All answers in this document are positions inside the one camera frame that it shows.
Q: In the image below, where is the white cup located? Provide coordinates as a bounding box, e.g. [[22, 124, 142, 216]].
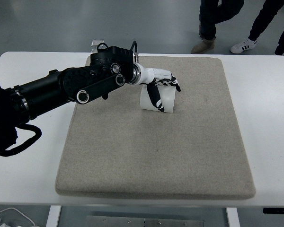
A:
[[140, 83, 177, 114]]

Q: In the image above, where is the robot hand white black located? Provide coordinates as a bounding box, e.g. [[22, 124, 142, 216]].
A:
[[138, 67, 181, 113]]

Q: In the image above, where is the white table leg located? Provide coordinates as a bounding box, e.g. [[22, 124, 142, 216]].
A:
[[226, 207, 240, 227], [46, 205, 62, 227]]

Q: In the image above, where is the small clear plastic block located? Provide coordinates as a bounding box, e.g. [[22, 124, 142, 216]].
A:
[[89, 39, 107, 54]]

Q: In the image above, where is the person with white sneakers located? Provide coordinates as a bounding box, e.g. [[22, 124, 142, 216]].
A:
[[230, 0, 284, 56]]

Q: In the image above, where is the white cable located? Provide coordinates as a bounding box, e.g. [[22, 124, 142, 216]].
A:
[[0, 207, 36, 227]]

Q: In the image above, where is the grey-brown felt mat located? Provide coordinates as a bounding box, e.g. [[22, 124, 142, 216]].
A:
[[55, 54, 256, 201]]

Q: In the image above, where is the person with brown boots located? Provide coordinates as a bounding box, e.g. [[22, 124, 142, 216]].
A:
[[191, 0, 245, 54]]

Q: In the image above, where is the black table control panel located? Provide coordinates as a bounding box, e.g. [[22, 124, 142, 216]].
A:
[[262, 207, 284, 214]]

